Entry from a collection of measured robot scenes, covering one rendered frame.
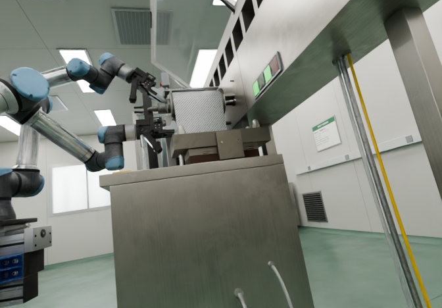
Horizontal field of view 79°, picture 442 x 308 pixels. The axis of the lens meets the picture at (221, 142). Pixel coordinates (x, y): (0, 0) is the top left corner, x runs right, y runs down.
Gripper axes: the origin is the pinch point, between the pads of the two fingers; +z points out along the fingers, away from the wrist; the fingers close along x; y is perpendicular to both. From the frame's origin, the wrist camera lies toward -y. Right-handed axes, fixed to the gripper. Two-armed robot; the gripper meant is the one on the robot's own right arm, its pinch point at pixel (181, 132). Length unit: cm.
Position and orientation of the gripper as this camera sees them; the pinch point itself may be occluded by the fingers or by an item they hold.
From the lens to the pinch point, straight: 124.9
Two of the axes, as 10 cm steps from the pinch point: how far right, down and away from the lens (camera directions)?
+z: 9.6, -1.0, 2.7
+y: -1.6, -9.6, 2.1
